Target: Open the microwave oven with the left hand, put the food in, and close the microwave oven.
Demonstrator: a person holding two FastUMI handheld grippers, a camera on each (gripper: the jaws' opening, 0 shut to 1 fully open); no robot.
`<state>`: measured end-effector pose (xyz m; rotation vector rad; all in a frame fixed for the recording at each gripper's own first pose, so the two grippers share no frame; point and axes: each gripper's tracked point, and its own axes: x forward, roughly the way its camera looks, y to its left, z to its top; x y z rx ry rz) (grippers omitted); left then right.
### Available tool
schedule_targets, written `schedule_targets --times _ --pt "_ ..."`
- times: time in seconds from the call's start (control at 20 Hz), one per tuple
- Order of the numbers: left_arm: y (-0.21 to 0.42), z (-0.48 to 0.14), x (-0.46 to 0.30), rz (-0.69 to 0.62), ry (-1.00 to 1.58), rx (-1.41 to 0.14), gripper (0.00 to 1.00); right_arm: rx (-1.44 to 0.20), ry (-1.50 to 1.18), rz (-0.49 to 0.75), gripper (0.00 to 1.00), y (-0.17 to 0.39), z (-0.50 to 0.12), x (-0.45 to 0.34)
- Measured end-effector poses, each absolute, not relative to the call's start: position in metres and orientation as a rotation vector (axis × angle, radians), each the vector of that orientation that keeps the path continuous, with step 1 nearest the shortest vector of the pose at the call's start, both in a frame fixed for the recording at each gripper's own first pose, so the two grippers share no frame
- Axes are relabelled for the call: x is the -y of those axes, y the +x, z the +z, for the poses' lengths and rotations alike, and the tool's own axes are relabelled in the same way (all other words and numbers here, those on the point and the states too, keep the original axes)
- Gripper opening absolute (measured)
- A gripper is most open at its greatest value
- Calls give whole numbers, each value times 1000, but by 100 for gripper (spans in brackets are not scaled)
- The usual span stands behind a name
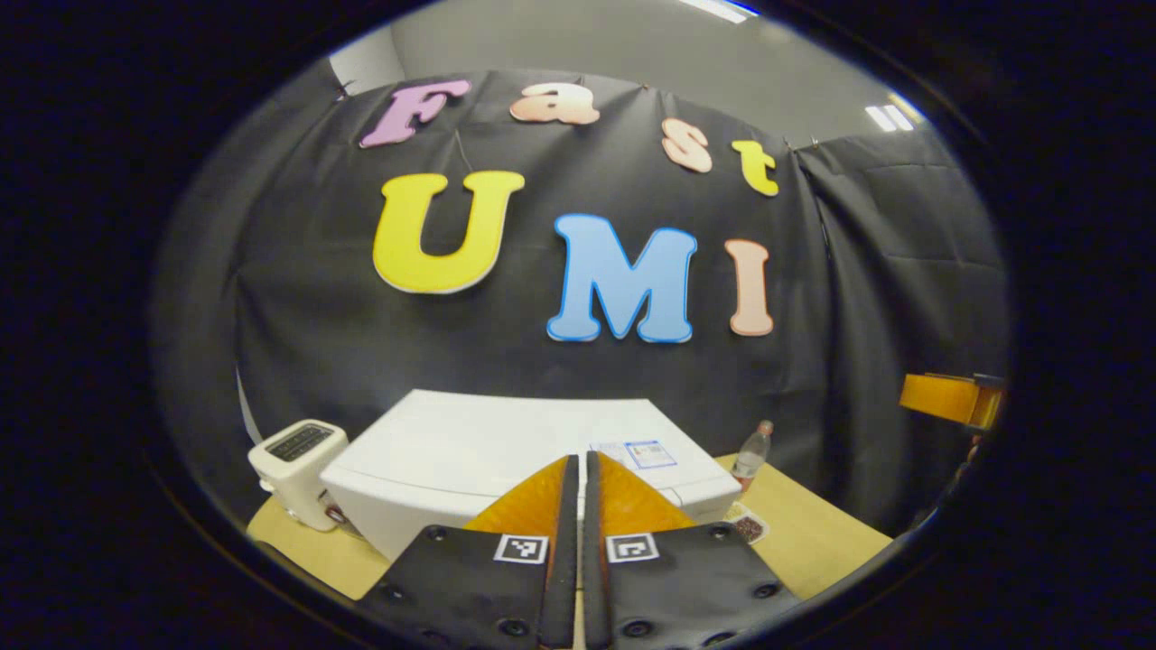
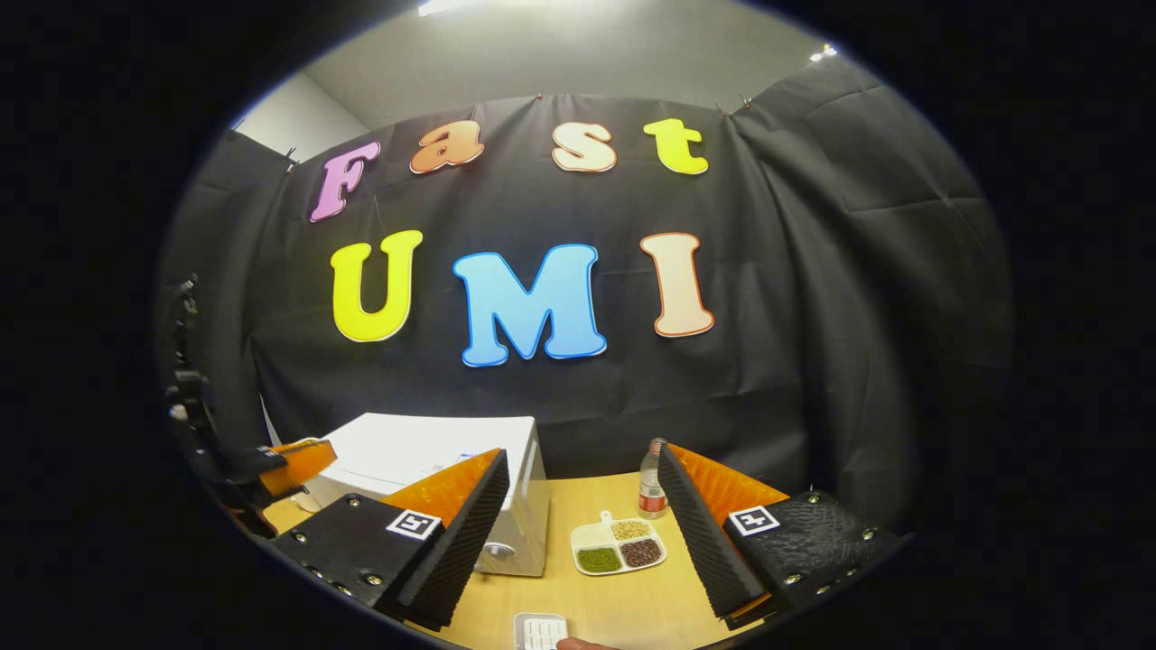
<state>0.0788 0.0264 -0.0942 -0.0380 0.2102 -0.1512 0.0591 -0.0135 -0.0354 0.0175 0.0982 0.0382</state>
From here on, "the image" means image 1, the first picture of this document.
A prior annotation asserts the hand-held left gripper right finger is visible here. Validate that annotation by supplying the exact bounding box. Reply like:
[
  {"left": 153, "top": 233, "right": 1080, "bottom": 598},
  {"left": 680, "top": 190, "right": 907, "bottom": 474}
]
[{"left": 583, "top": 450, "right": 801, "bottom": 650}]

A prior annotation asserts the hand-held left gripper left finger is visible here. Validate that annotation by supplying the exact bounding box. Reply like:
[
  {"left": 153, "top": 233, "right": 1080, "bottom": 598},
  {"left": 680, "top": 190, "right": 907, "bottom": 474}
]
[{"left": 357, "top": 454, "right": 580, "bottom": 650}]

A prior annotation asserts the white microwave oven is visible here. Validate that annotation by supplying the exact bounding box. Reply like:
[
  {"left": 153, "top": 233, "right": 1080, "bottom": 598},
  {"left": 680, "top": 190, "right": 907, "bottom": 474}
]
[{"left": 321, "top": 389, "right": 743, "bottom": 565}]

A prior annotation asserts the white divided dish of beans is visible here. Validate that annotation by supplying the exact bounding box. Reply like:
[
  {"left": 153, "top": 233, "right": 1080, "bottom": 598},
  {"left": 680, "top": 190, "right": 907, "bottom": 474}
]
[{"left": 722, "top": 502, "right": 771, "bottom": 546}]

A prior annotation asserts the clear plastic water bottle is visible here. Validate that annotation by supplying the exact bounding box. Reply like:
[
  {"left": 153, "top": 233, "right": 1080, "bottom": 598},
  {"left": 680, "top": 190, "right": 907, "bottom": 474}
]
[{"left": 732, "top": 420, "right": 775, "bottom": 494}]

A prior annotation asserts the white toaster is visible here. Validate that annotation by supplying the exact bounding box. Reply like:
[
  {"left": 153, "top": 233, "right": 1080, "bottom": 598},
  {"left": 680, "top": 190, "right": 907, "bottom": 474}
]
[{"left": 248, "top": 419, "right": 350, "bottom": 533}]

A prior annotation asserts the small ceiling light panel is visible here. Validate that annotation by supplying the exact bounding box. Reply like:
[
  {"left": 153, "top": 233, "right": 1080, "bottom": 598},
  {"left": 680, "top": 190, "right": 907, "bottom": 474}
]
[{"left": 864, "top": 103, "right": 916, "bottom": 135}]

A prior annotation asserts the black backdrop cloth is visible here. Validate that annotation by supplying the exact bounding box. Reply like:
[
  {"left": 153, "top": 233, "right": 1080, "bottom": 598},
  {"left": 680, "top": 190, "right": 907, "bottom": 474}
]
[{"left": 149, "top": 59, "right": 1011, "bottom": 535}]

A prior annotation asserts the long ceiling light panel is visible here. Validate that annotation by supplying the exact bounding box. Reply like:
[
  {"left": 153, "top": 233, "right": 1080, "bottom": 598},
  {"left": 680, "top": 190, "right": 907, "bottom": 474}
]
[{"left": 677, "top": 0, "right": 760, "bottom": 24}]

